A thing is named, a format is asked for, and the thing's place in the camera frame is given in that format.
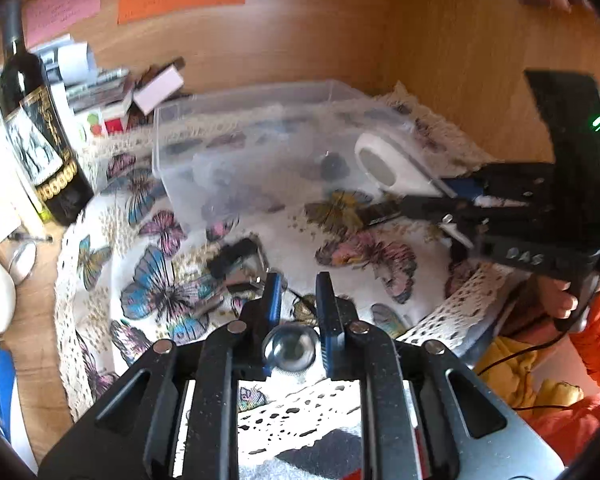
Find white handheld luggage scale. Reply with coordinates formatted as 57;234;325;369
354;129;457;198

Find silver keys with black fob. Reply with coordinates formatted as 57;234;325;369
194;236;282;321

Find person's right hand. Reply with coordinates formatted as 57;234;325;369
535;276;578;320

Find yellow cloth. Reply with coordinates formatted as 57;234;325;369
474;337;584;418

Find butterfly print lace tablecloth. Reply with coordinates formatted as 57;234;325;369
52;81;519;480

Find clear plastic storage box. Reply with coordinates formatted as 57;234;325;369
150;78;462;233

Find eyeglasses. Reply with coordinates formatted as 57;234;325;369
7;232;54;285

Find dark wine bottle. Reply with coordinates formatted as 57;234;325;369
0;0;94;226

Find small white box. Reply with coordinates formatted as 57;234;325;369
133;64;184;116

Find stack of books and papers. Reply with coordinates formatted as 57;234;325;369
0;23;185;136

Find pink sticky note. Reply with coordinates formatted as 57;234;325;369
24;0;100;47

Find black cable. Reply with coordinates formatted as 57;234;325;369
474;274;600;411

